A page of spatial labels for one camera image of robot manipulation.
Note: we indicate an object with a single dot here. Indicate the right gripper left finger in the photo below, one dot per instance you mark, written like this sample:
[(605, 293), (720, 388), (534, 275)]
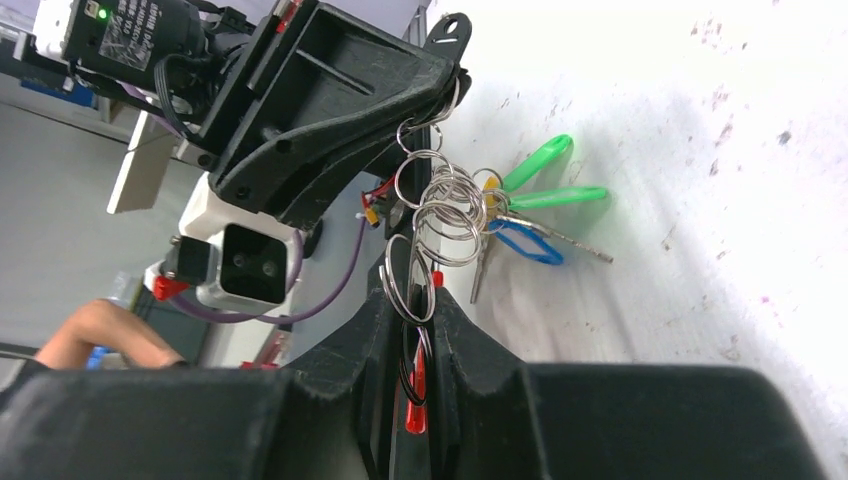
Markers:
[(325, 415)]

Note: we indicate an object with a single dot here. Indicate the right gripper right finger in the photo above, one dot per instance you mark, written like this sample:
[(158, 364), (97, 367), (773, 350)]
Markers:
[(494, 416)]

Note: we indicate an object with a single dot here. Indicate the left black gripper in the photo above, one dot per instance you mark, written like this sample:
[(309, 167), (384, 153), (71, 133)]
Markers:
[(299, 105)]

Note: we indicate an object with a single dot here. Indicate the red-handled metal key holder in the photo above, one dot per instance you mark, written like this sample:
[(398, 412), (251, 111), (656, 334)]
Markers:
[(449, 223)]

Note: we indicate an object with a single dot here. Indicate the blue key tag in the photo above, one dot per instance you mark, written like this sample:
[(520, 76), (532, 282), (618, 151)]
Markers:
[(525, 241)]

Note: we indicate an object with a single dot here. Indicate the green key tag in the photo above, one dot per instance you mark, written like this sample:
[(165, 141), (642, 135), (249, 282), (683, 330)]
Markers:
[(536, 161), (556, 197)]

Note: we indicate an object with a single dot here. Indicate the black key head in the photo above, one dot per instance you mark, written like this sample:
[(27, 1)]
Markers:
[(450, 36)]

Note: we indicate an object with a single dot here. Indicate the yellow key tag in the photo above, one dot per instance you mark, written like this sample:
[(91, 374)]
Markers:
[(493, 195)]

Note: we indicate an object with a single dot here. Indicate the person's hand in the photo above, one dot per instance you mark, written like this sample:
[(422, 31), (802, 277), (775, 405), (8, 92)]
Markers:
[(103, 323)]

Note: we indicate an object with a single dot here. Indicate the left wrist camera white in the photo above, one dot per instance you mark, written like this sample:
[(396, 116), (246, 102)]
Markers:
[(227, 265)]

